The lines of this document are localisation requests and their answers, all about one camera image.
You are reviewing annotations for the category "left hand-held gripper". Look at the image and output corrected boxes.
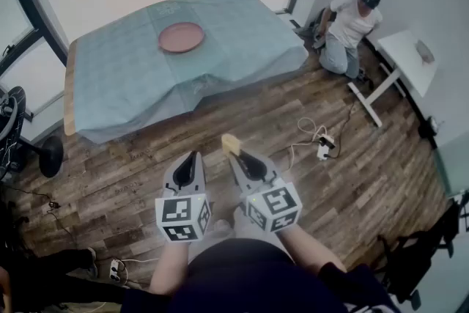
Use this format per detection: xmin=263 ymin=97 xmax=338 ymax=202
xmin=155 ymin=152 xmax=214 ymax=243

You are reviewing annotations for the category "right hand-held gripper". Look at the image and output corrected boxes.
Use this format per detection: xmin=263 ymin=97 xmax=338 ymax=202
xmin=227 ymin=149 xmax=303 ymax=234

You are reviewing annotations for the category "yellow sponge piece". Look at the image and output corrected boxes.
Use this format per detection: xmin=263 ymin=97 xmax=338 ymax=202
xmin=221 ymin=133 xmax=243 ymax=158

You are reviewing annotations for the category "pink big plate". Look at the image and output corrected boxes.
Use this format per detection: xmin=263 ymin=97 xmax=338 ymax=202
xmin=158 ymin=21 xmax=205 ymax=54

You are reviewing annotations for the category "person's right forearm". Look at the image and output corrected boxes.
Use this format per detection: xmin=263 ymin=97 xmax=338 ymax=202
xmin=276 ymin=223 xmax=347 ymax=273

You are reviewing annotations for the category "person's left forearm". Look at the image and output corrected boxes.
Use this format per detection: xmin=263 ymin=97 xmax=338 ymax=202
xmin=148 ymin=240 xmax=192 ymax=296

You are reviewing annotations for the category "person's black shirt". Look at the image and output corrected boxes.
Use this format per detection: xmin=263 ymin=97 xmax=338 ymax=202
xmin=120 ymin=237 xmax=400 ymax=313

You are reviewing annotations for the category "teal checked tablecloth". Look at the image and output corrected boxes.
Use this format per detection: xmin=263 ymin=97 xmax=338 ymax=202
xmin=67 ymin=0 xmax=309 ymax=144

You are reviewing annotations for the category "black round stand base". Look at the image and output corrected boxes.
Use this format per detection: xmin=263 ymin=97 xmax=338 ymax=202
xmin=38 ymin=136 xmax=64 ymax=179

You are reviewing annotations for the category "wooden table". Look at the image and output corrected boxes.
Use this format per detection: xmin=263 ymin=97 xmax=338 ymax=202
xmin=64 ymin=38 xmax=80 ymax=137

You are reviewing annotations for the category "dark backpack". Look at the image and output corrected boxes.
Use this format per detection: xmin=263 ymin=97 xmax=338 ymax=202
xmin=310 ymin=7 xmax=331 ymax=48

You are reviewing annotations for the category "black office chair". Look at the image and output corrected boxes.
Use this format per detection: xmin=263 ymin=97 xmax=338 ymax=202
xmin=377 ymin=190 xmax=469 ymax=309

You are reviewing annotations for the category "white desk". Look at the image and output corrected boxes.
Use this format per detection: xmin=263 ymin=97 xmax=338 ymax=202
xmin=347 ymin=29 xmax=439 ymax=128

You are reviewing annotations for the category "pale teal cabinet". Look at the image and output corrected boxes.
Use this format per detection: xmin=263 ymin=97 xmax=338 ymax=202
xmin=434 ymin=142 xmax=469 ymax=196

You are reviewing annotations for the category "grey object on desk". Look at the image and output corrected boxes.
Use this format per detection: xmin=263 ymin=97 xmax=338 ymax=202
xmin=416 ymin=39 xmax=436 ymax=65

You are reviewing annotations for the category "white cable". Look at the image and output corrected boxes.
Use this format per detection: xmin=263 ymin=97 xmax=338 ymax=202
xmin=291 ymin=117 xmax=329 ymax=166

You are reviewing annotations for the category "black floor cable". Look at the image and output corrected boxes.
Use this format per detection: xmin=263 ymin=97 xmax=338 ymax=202
xmin=21 ymin=190 xmax=78 ymax=243
xmin=328 ymin=100 xmax=357 ymax=159

